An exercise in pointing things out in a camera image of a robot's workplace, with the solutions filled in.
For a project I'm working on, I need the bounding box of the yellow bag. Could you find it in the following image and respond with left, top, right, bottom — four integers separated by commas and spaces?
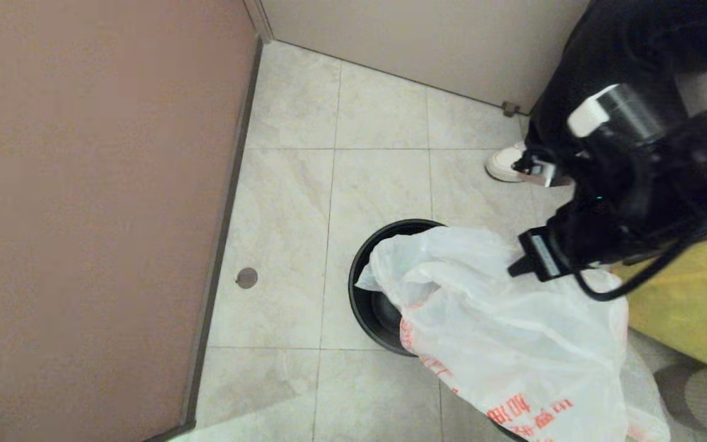
611, 235, 707, 371

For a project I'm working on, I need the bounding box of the grey door frame post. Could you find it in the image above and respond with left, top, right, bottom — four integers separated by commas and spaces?
243, 0, 276, 44

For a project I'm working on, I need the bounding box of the white bag with red drawstring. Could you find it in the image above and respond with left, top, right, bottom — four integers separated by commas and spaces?
355, 226, 670, 442

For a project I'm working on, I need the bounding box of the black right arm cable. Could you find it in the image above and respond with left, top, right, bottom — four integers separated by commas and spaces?
571, 178, 707, 303

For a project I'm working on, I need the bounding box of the black round trash bin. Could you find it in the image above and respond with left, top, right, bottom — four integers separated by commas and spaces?
349, 219, 446, 357

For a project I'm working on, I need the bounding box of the person's leg in black trousers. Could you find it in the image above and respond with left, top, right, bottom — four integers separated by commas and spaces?
525, 0, 707, 161

